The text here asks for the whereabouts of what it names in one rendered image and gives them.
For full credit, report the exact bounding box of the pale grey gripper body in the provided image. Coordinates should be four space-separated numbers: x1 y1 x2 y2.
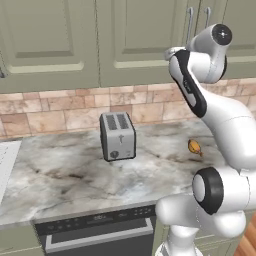
164 46 186 62

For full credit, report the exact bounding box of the green cabinet door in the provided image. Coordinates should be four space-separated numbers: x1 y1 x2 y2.
199 0 256 81
0 0 100 94
95 0 202 89

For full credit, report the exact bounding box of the raw orange chicken drumstick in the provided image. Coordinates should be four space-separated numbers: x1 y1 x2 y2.
187 138 205 157

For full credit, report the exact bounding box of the silver two-slot toaster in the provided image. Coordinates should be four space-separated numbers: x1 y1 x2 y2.
99 111 137 163

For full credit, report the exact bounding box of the black dishwasher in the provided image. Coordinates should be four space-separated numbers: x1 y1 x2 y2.
33 204 158 256

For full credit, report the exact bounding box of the green base cupboard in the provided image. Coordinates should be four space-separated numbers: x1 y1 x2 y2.
0 222 45 256
152 210 249 256

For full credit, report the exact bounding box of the silver cabinet door handle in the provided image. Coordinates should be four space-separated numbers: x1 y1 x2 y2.
203 6 213 30
185 6 195 47

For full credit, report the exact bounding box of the silver dishwasher handle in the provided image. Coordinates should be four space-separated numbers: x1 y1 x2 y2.
44 217 155 254

